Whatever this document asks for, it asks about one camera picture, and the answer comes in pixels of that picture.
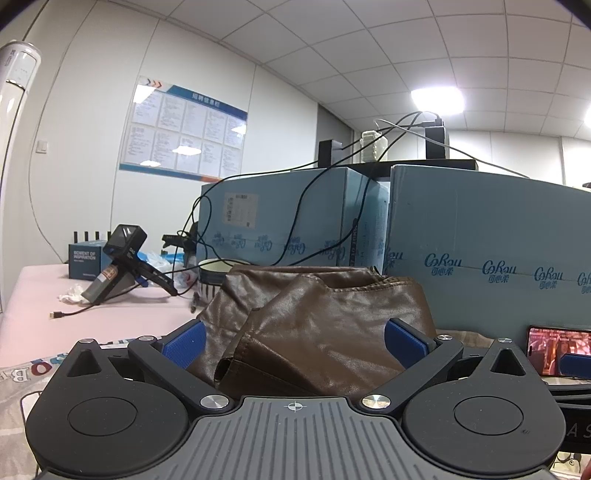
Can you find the wall notice board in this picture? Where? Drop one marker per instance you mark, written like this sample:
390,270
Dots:
184,129

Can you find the white wall switch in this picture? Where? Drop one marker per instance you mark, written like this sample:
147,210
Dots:
42,147

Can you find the ceiling light panel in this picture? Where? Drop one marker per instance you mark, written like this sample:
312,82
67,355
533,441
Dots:
438,100

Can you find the white ribbed adapter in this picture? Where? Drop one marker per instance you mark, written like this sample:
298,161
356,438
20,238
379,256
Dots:
373,146

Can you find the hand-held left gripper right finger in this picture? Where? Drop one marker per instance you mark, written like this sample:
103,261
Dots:
406,344

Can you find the black shelf board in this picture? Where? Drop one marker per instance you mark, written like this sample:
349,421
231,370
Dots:
415,165

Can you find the small black box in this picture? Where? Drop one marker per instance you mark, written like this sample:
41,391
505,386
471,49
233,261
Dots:
330,152

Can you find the striped white bowl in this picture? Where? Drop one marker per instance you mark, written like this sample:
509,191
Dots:
207,281

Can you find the large light blue carton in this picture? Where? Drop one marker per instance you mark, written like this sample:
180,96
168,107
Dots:
485,221

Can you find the black wifi router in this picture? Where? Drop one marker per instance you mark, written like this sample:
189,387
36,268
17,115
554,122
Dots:
86,235

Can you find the black clamp stand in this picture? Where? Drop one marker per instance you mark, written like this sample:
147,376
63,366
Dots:
178,239

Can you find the blue white plastic bag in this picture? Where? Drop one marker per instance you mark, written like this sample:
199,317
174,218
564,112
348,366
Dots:
157,261

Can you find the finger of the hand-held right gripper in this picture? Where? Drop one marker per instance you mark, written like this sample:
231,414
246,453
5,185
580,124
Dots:
577,367

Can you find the white standing air conditioner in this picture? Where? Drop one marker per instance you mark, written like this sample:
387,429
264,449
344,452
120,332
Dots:
16,92

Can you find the crumpled white tissue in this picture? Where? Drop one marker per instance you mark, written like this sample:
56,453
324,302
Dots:
71,293

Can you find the pink table cover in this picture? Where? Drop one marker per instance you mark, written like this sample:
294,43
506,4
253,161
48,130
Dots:
92,323

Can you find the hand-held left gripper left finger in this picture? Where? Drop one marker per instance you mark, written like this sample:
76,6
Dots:
187,344

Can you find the dark blue box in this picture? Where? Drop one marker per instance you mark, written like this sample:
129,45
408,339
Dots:
84,261

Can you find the light blue carton with label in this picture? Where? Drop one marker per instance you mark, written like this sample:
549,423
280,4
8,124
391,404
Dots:
258,221

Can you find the black handheld camera rig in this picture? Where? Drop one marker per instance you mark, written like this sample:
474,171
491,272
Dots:
124,244

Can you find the brown leather jacket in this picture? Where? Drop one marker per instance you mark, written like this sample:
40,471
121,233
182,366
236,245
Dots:
314,332

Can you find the smartphone with lit screen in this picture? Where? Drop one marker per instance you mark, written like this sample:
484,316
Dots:
549,346

